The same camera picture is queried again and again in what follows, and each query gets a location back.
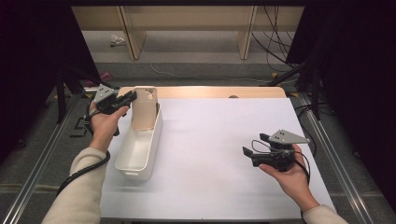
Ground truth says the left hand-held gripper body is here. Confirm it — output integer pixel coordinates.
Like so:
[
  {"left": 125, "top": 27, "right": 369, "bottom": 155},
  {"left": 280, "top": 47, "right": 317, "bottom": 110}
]
[{"left": 92, "top": 84, "right": 126, "bottom": 116}]

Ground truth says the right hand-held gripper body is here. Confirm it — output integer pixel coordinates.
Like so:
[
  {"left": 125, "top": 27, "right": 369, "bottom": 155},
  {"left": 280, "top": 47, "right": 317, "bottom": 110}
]
[{"left": 250, "top": 129, "right": 312, "bottom": 173}]

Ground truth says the white plastic storage bin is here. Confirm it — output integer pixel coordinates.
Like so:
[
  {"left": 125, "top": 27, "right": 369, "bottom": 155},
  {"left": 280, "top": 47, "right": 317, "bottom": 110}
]
[{"left": 114, "top": 86, "right": 164, "bottom": 182}]

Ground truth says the person's left hand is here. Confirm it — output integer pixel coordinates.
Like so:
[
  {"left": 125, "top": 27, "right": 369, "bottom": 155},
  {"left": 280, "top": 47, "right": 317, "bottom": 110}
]
[{"left": 88, "top": 102, "right": 130, "bottom": 152}]

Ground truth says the person's right hand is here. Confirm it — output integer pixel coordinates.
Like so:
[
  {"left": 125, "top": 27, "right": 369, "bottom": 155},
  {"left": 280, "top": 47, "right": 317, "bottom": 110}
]
[{"left": 259, "top": 144, "right": 320, "bottom": 214}]

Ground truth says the white table sheet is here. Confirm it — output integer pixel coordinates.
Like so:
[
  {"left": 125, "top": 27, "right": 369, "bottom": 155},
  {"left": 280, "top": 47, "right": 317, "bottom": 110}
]
[{"left": 100, "top": 97, "right": 337, "bottom": 220}]

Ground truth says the black metal stand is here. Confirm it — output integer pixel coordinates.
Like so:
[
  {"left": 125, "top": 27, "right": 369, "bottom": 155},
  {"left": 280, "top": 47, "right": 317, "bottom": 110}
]
[
  {"left": 55, "top": 65, "right": 108, "bottom": 124},
  {"left": 266, "top": 60, "right": 322, "bottom": 121}
]

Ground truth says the white paper litter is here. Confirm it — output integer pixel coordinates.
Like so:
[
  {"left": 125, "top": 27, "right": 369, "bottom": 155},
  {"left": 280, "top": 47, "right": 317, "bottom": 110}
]
[{"left": 108, "top": 34, "right": 126, "bottom": 48}]

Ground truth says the black curtain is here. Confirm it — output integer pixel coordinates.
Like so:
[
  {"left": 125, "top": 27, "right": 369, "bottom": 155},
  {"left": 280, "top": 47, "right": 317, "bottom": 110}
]
[
  {"left": 285, "top": 0, "right": 396, "bottom": 213},
  {"left": 0, "top": 0, "right": 101, "bottom": 164}
]

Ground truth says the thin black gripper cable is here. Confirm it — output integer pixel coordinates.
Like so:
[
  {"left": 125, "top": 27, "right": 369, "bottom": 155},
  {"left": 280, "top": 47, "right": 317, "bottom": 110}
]
[{"left": 251, "top": 139, "right": 312, "bottom": 185}]

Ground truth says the aluminium floor rail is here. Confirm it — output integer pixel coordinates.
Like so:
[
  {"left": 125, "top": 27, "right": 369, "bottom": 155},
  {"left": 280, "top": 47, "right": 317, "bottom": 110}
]
[
  {"left": 0, "top": 92, "right": 82, "bottom": 224},
  {"left": 298, "top": 92, "right": 376, "bottom": 224}
]

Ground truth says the thick black gripper cable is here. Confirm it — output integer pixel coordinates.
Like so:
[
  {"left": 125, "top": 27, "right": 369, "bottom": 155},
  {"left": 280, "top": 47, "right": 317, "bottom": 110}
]
[{"left": 55, "top": 150, "right": 112, "bottom": 198}]

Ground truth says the wooden shelf frame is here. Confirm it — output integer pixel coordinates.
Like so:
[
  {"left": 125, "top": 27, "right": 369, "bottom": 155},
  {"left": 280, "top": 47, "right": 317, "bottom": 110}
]
[{"left": 70, "top": 5, "right": 304, "bottom": 61}]

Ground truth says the bundle of black cables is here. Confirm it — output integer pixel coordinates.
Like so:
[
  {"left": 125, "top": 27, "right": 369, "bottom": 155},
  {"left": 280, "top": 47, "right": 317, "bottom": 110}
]
[{"left": 250, "top": 5, "right": 301, "bottom": 73}]

